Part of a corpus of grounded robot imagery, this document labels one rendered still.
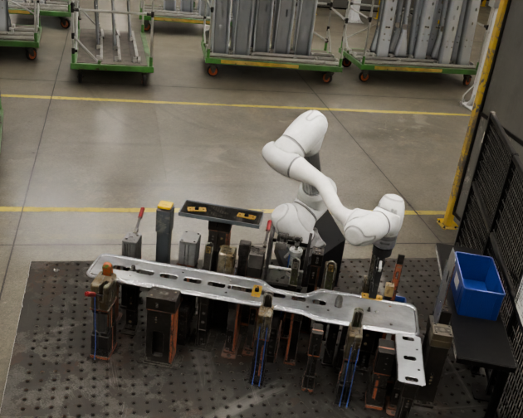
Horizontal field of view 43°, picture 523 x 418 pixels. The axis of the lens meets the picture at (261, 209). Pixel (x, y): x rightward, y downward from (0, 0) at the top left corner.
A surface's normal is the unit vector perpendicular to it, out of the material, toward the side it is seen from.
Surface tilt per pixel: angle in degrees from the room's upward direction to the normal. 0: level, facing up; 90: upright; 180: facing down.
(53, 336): 0
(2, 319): 0
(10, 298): 0
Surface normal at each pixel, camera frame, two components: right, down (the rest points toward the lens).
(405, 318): 0.11, -0.89
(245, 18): 0.10, 0.40
